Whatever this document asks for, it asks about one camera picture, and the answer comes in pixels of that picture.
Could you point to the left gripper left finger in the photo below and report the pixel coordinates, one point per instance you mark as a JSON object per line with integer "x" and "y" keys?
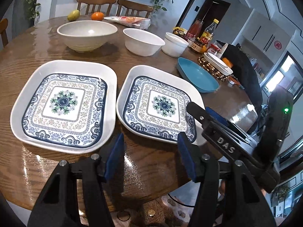
{"x": 57, "y": 204}

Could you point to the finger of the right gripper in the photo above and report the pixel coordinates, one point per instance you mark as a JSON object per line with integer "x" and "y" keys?
{"x": 209, "y": 125}
{"x": 216, "y": 116}

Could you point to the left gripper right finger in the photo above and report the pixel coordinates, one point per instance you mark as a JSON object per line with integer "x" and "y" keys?
{"x": 234, "y": 195}

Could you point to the patterned square plate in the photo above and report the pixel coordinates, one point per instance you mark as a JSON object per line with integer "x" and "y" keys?
{"x": 66, "y": 106}
{"x": 152, "y": 104}

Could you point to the small white deep bowl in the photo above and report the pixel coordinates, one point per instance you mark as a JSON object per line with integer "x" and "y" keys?
{"x": 174, "y": 45}

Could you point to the medium white bowl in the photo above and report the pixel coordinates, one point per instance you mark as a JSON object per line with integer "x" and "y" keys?
{"x": 141, "y": 42}

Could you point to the large beige bowl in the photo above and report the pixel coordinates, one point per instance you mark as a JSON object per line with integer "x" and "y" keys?
{"x": 87, "y": 35}

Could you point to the blue plate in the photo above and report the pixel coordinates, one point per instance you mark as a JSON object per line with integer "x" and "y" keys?
{"x": 197, "y": 76}

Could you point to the white oval dish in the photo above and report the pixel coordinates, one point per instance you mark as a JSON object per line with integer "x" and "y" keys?
{"x": 218, "y": 64}

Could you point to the wooden bead trivet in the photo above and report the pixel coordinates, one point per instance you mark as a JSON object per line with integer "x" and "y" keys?
{"x": 211, "y": 69}

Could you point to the red label jar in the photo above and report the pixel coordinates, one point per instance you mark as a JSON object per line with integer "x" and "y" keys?
{"x": 213, "y": 49}

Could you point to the dark sauce jar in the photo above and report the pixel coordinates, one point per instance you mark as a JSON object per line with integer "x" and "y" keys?
{"x": 197, "y": 46}

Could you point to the yellow cap oil bottle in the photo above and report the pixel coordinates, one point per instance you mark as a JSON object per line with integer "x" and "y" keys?
{"x": 208, "y": 33}

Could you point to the red sauce bottle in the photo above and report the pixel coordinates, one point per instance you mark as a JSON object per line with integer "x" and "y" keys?
{"x": 194, "y": 30}

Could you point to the yellow snack packet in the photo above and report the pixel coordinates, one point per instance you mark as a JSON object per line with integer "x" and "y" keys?
{"x": 181, "y": 32}

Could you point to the white snack bag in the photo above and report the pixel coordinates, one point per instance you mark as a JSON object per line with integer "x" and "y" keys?
{"x": 132, "y": 22}

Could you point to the right wooden chair back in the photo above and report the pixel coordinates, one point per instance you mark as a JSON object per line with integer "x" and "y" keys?
{"x": 133, "y": 9}

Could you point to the orange fruit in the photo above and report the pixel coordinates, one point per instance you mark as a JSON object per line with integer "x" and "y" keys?
{"x": 97, "y": 16}

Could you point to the left wooden chair back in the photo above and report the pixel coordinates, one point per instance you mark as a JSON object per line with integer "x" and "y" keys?
{"x": 93, "y": 6}

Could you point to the green pear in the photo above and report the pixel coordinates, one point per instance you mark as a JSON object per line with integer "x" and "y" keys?
{"x": 73, "y": 15}

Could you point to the side wooden chair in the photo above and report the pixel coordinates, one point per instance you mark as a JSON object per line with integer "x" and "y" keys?
{"x": 3, "y": 27}

